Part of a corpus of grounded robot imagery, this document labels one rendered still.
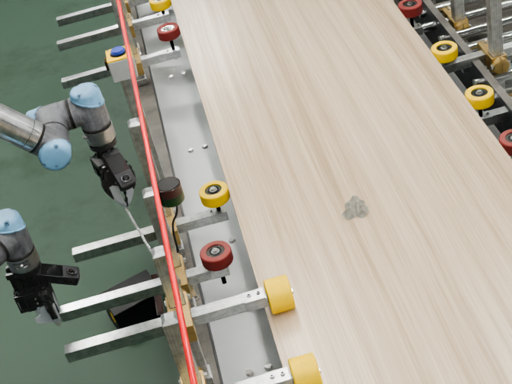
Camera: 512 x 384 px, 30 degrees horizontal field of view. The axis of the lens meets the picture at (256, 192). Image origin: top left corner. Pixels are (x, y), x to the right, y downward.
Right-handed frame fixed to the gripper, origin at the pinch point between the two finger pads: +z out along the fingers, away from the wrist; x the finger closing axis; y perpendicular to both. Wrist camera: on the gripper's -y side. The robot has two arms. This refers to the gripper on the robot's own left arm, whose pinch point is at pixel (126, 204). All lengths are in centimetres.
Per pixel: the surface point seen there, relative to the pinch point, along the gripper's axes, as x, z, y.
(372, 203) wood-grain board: -50, 5, -41
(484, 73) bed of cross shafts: -115, 11, -10
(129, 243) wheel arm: 2.5, 13.6, 1.8
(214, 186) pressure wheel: -23.4, 4.9, -4.4
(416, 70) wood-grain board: -97, 5, 0
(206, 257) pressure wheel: -7.6, 4.7, -28.5
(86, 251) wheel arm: 13.6, 12.3, 5.9
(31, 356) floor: 35, 95, 73
